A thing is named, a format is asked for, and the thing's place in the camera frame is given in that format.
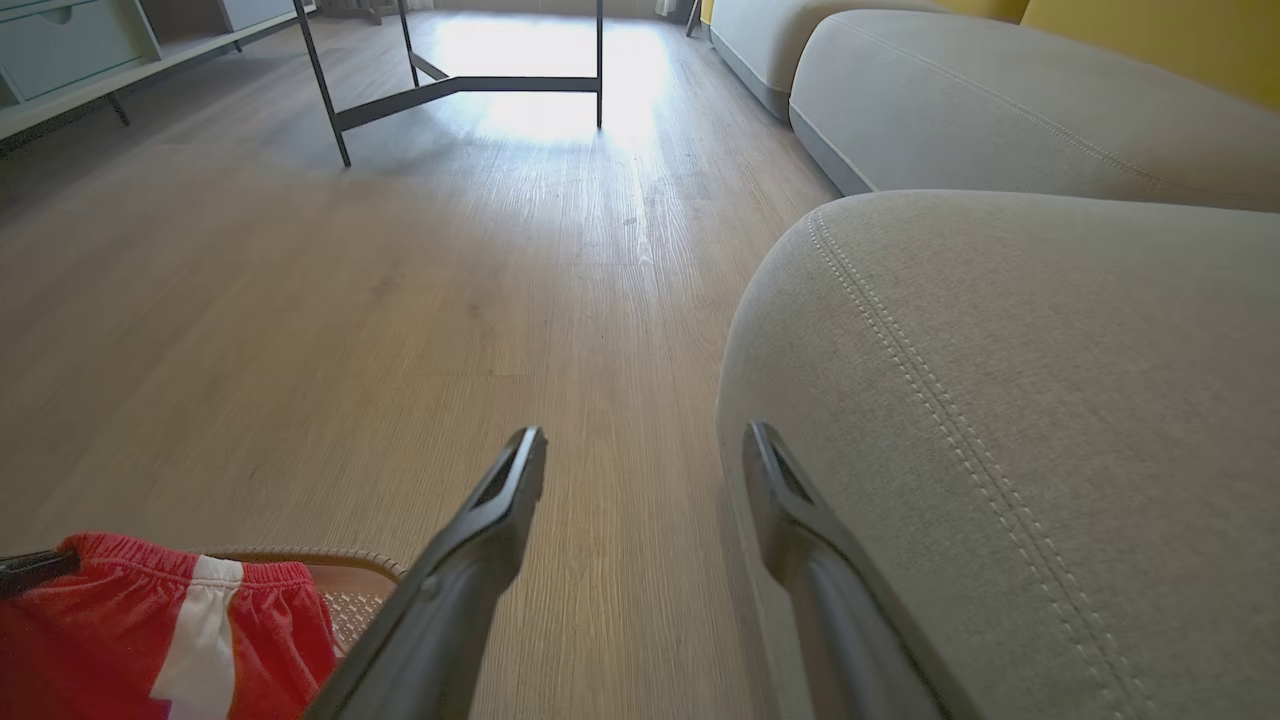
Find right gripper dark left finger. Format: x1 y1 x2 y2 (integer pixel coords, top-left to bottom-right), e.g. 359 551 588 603
305 427 549 720

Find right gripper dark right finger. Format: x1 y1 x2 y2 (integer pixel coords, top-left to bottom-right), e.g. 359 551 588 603
743 422 983 720

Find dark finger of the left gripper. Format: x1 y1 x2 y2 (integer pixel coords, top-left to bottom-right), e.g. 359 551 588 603
0 549 81 598

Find red shorts with white stripe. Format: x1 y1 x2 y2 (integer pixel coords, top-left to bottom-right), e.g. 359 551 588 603
0 532 341 720

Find white basket with brown rim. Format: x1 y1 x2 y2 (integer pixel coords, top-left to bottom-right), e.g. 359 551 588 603
195 546 409 657

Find grey sofa seat with stitching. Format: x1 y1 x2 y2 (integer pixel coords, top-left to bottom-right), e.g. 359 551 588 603
715 190 1280 720

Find pale green low cabinet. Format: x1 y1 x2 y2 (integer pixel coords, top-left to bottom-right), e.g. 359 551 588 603
0 0 319 143

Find grey sofa section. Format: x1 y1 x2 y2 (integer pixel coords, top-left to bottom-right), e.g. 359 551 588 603
788 10 1280 213
708 0 946 123

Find black metal table frame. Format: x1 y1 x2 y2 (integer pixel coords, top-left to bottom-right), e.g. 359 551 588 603
292 0 607 168

